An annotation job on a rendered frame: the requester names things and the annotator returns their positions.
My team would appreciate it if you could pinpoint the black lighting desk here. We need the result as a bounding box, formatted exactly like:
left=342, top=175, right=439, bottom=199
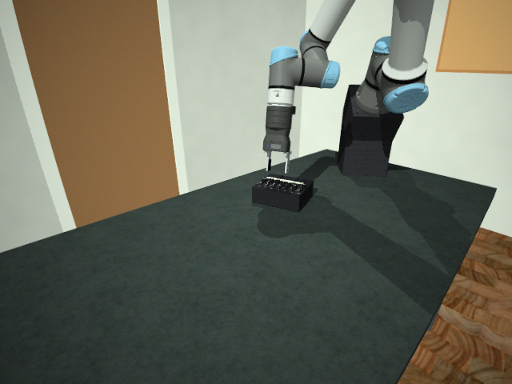
left=252, top=174, right=314, bottom=212

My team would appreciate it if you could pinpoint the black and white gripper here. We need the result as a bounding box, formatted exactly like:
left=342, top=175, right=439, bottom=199
left=262, top=89, right=296, bottom=174

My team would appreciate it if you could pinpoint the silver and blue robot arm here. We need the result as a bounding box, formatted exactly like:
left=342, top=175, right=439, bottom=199
left=268, top=0, right=434, bottom=114

